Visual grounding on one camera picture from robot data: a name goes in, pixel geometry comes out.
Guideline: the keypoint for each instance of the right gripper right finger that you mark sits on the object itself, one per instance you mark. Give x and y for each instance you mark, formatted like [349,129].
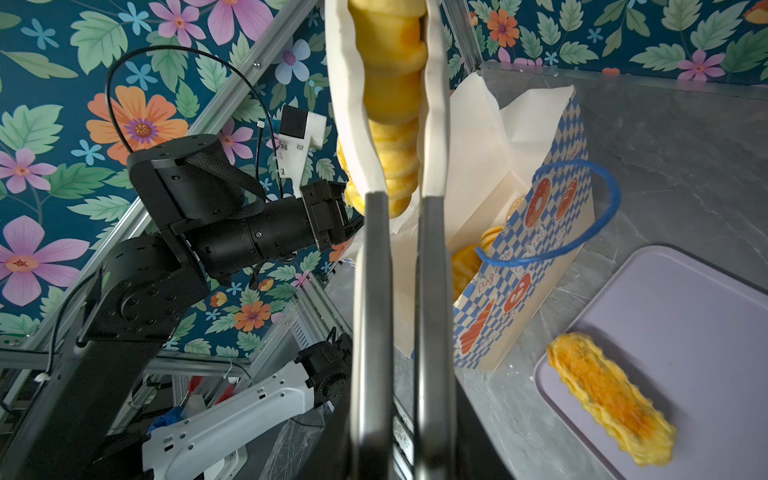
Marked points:
[435,392]

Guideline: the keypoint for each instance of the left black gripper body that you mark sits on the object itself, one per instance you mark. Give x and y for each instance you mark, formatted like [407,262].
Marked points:
[325,206]

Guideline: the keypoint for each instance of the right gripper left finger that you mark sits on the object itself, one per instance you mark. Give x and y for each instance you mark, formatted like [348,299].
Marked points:
[371,408]

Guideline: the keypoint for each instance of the checkered paper bag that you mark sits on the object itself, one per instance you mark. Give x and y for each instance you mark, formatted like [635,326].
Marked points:
[522,166]

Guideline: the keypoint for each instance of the ridged long bread roll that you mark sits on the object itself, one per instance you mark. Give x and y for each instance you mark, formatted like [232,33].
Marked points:
[389,40]

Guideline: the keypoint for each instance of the sugared bread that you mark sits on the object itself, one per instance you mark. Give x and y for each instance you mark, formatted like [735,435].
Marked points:
[466,262]

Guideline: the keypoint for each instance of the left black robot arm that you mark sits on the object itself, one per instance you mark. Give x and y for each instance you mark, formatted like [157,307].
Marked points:
[213,220]

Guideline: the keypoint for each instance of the braided flat pastry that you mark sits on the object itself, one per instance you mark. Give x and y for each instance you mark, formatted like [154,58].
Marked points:
[613,401]

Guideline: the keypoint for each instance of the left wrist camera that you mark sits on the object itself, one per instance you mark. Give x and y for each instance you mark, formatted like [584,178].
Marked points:
[300,130]

